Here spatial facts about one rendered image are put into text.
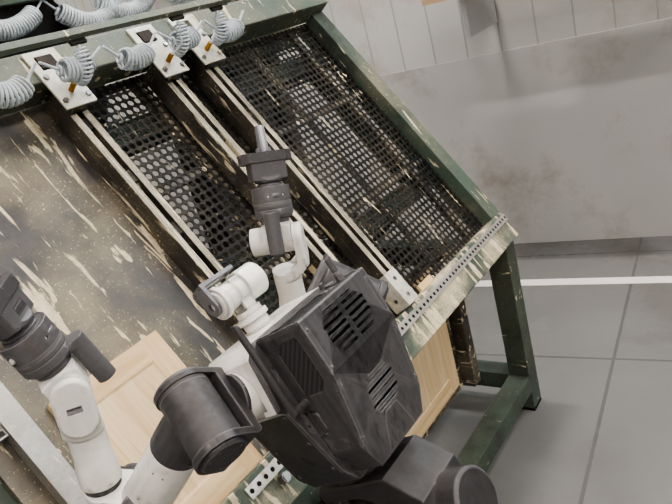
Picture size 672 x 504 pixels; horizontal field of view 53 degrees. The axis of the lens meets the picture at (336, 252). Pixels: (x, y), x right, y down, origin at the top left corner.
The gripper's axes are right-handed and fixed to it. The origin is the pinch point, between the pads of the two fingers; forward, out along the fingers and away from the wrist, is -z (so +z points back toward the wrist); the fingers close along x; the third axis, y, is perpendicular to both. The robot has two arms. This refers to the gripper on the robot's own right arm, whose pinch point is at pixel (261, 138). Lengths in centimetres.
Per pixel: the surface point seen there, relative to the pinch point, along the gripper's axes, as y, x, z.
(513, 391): 90, -112, 108
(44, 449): -3, 56, 56
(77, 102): 41, 37, -20
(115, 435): 4, 43, 59
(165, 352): 18, 28, 46
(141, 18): 43, 16, -41
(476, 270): 63, -87, 51
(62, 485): -6, 54, 63
